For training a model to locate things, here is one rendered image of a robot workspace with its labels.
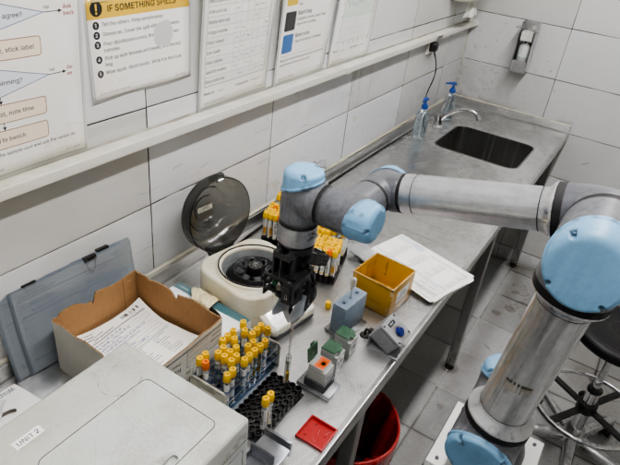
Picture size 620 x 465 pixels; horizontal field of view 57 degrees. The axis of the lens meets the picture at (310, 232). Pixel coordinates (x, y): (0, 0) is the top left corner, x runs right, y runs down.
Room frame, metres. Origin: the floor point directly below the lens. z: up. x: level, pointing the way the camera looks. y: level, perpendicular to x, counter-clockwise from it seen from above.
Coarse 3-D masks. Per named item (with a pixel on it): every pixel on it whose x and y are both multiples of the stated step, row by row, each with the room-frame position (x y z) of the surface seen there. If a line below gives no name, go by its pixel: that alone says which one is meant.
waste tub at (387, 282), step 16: (384, 256) 1.40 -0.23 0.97; (368, 272) 1.38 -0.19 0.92; (384, 272) 1.40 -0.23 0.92; (400, 272) 1.37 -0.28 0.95; (368, 288) 1.28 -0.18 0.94; (384, 288) 1.25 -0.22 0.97; (400, 288) 1.28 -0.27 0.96; (368, 304) 1.27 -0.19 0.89; (384, 304) 1.25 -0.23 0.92; (400, 304) 1.30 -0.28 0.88
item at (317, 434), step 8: (312, 416) 0.86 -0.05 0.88; (304, 424) 0.84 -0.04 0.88; (312, 424) 0.84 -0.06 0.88; (320, 424) 0.85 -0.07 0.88; (328, 424) 0.84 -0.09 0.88; (304, 432) 0.82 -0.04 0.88; (312, 432) 0.82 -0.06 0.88; (320, 432) 0.83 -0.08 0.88; (328, 432) 0.83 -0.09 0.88; (336, 432) 0.83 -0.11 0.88; (304, 440) 0.80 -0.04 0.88; (312, 440) 0.80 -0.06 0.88; (320, 440) 0.80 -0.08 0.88; (328, 440) 0.80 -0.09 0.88; (320, 448) 0.78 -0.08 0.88
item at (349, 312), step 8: (344, 296) 1.18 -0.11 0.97; (352, 296) 1.19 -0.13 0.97; (360, 296) 1.19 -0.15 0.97; (336, 304) 1.15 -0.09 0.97; (344, 304) 1.15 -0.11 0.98; (352, 304) 1.16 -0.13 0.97; (360, 304) 1.19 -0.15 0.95; (336, 312) 1.15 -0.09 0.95; (344, 312) 1.13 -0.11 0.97; (352, 312) 1.16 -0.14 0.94; (360, 312) 1.20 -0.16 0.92; (336, 320) 1.14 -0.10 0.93; (344, 320) 1.13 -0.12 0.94; (352, 320) 1.17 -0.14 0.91; (360, 320) 1.20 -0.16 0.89; (328, 328) 1.16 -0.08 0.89; (336, 328) 1.14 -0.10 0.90; (352, 328) 1.17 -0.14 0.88; (360, 328) 1.18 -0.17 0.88
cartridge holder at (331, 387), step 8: (304, 376) 0.95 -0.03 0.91; (304, 384) 0.95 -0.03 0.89; (312, 384) 0.94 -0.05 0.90; (320, 384) 0.93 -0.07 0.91; (328, 384) 0.94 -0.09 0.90; (336, 384) 0.96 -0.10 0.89; (312, 392) 0.93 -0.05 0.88; (320, 392) 0.93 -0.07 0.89; (328, 392) 0.93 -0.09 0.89; (336, 392) 0.94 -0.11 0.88; (328, 400) 0.91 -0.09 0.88
